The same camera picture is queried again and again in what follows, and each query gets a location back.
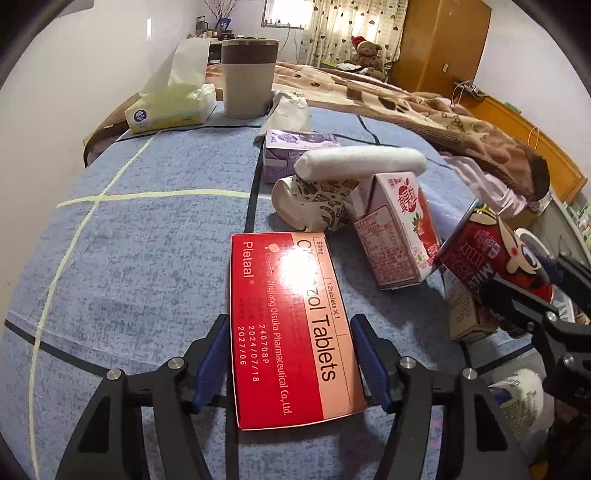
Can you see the brown teddy bear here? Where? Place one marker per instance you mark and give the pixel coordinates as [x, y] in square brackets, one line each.
[367, 55]

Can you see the small window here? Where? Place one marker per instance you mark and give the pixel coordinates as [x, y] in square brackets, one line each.
[281, 11]

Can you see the power strip with chargers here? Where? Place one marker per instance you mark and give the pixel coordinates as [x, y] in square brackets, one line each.
[466, 87]

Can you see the cluttered shelf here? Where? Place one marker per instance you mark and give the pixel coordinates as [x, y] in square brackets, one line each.
[214, 44]

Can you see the strawberry milk carton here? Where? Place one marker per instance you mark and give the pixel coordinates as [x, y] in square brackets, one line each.
[392, 230]

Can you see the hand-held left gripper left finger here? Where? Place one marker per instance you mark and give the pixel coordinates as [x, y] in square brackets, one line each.
[210, 364]

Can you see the dry branch decoration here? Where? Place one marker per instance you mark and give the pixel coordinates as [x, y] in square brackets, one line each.
[221, 7]

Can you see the yellow tissue pack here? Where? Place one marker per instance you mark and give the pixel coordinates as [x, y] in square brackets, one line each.
[171, 106]

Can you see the patterned paper cup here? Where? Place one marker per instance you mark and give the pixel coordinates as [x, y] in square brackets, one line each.
[309, 203]

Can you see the wooden headboard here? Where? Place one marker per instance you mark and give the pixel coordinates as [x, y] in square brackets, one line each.
[531, 138]

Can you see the purple blueberry milk carton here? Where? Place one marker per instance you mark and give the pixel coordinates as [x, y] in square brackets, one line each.
[286, 147]

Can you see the heart patterned curtain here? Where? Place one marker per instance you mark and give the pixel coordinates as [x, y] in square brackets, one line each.
[351, 27]

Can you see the red cartoon drink can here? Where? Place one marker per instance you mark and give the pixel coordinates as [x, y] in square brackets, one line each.
[480, 249]

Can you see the grey and brown tumbler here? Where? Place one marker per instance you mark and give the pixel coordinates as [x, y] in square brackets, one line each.
[247, 78]

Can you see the red tablet box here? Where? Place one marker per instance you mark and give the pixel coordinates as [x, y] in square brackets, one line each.
[295, 332]

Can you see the brown printed blanket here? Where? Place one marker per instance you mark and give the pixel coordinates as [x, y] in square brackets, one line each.
[415, 110]

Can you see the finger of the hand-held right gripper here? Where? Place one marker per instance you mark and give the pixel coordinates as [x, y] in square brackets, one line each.
[575, 286]
[512, 302]

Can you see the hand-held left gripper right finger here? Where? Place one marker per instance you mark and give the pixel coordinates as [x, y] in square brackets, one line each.
[369, 360]

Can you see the brown drink carton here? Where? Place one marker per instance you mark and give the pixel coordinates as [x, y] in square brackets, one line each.
[464, 314]

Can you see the wooden wardrobe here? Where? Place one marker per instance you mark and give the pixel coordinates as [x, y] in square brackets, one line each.
[443, 41]

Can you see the white labelled container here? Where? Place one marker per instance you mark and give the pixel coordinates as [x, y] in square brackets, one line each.
[517, 397]

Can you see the pink bed sheet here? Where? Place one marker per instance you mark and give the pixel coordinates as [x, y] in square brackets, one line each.
[485, 184]

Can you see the white foam roll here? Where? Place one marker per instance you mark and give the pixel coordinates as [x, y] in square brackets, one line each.
[360, 161]

